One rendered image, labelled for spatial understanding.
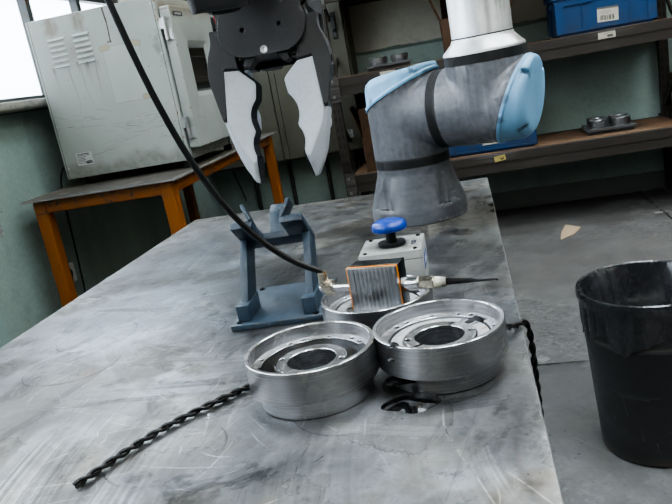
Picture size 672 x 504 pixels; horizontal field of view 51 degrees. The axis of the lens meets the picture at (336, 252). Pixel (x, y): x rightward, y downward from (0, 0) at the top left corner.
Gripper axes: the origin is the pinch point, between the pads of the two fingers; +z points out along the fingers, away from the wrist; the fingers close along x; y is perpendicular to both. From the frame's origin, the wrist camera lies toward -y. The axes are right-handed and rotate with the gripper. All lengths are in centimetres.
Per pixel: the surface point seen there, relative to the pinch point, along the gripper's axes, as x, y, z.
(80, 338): 32.1, 16.6, 16.3
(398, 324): -7.1, 2.8, 14.8
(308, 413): -0.9, -6.9, 18.6
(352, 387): -4.3, -6.2, 17.1
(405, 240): -6.2, 23.3, 10.2
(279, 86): 99, 371, -52
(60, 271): 146, 185, 26
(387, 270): -6.3, 5.7, 10.5
